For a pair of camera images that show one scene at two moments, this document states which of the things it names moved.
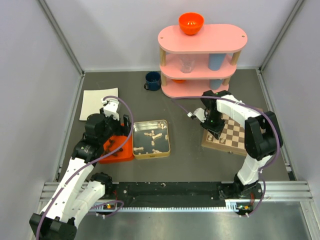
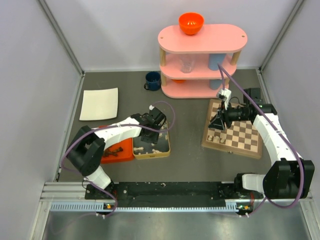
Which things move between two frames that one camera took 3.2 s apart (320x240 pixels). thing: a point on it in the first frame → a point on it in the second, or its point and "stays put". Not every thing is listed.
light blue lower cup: (215, 84) stays put
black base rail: (176, 194) stays put
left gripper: (122, 130) → (153, 139)
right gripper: (215, 131) → (217, 122)
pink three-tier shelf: (191, 65) stays put
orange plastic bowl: (191, 23) stays put
